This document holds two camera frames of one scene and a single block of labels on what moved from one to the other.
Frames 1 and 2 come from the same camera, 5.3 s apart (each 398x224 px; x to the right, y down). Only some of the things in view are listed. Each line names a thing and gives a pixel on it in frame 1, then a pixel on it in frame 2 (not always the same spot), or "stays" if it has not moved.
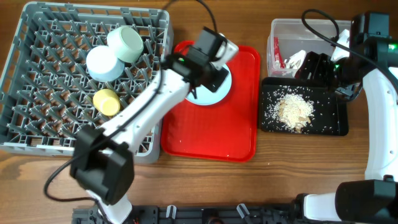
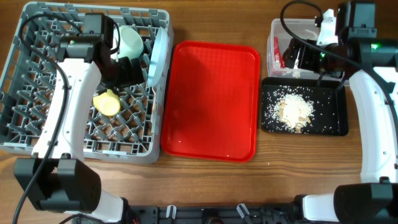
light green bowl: [127, 44] stays
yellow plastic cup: [106, 102] stays
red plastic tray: [226, 131] stays
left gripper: [219, 76] -> [129, 79]
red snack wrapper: [277, 53] stays
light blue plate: [205, 97] -> [158, 56]
